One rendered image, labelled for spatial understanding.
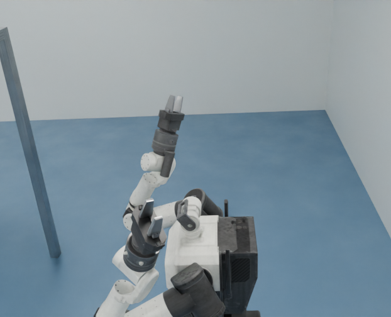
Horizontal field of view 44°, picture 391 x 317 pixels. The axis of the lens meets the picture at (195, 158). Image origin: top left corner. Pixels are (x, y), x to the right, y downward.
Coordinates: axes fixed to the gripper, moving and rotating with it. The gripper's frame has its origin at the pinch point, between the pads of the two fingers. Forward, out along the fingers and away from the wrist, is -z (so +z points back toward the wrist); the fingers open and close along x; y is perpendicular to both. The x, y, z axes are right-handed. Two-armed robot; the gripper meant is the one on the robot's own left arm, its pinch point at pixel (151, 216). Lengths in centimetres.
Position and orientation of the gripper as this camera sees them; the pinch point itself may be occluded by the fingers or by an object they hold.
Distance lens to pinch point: 114.9
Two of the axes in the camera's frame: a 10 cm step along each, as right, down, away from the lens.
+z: -2.4, 6.9, 6.9
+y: 8.7, -1.6, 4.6
